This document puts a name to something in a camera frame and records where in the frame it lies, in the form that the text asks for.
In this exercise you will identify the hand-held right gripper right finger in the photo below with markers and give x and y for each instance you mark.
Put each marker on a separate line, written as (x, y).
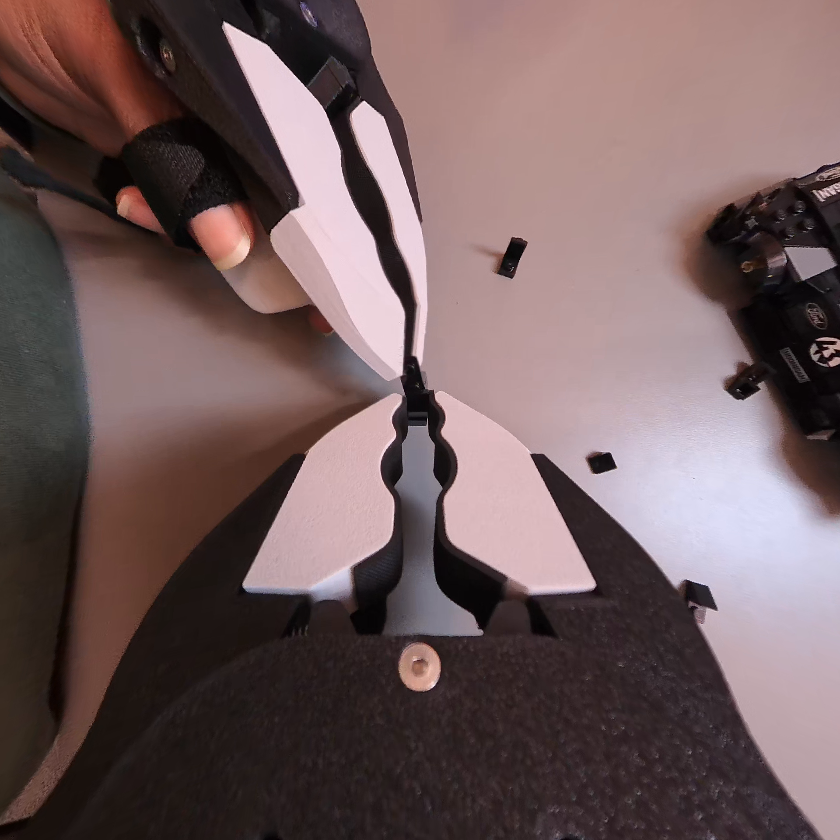
(519, 519)

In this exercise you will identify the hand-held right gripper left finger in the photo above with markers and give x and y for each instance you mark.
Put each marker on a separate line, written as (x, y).
(328, 519)

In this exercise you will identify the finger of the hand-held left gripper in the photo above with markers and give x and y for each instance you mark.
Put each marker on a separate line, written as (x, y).
(335, 250)
(400, 197)

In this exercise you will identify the long black lego piece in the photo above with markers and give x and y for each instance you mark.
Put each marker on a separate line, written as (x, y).
(512, 256)

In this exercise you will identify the black lego car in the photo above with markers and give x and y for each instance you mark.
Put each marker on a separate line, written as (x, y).
(794, 302)

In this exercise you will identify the person's left hand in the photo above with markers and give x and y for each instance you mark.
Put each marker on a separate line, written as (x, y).
(66, 66)

